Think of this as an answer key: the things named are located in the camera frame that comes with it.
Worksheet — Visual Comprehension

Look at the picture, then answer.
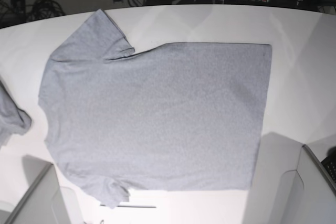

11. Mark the grey T-shirt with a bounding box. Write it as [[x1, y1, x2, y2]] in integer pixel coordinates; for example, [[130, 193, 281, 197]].
[[38, 10, 272, 208]]

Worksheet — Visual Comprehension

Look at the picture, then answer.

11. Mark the right white bin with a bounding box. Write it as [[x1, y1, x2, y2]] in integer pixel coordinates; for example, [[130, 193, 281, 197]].
[[243, 144, 335, 223]]

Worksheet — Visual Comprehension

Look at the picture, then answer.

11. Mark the white bin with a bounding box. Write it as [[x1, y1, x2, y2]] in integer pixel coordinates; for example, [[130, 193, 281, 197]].
[[1, 160, 84, 223], [243, 144, 335, 223]]

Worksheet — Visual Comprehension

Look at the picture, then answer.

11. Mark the grey cloth pile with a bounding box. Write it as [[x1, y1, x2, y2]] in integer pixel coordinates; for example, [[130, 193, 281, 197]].
[[1, 80, 32, 147]]

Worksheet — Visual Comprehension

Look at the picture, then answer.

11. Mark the left white bin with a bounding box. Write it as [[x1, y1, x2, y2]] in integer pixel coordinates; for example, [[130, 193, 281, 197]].
[[1, 160, 84, 223]]

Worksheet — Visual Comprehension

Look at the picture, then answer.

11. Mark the black keyboard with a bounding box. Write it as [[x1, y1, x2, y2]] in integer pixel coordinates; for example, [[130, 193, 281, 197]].
[[321, 155, 336, 182]]

